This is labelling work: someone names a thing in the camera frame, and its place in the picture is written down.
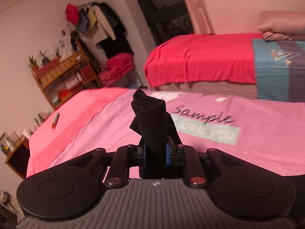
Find black pants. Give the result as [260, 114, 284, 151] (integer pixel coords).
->
[130, 89, 183, 179]

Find red pen on bed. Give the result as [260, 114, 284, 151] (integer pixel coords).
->
[51, 113, 60, 130]

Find salmon pink under sheet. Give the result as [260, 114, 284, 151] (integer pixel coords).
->
[27, 88, 128, 177]

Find stack of red towels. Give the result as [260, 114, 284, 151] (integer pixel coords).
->
[98, 53, 134, 87]

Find pink printed bed sheet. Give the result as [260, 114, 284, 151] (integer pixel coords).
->
[52, 91, 304, 176]

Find wooden bookshelf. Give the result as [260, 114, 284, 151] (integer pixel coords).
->
[32, 41, 102, 110]

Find red bed cover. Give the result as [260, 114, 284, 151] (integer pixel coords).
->
[144, 33, 261, 87]

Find small dark side table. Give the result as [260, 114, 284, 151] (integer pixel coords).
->
[1, 133, 30, 179]

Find teal grey patterned blanket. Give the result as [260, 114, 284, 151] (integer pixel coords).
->
[252, 39, 304, 102]

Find pink curtain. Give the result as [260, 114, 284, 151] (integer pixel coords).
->
[184, 0, 215, 35]

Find potted plant on shelf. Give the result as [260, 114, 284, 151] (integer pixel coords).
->
[28, 55, 39, 72]

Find dark window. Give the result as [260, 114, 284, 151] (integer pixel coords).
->
[137, 0, 194, 46]

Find hanging clothes pile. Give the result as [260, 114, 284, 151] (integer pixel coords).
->
[65, 2, 134, 58]

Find folded pink beige blanket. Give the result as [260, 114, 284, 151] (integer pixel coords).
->
[258, 10, 305, 41]

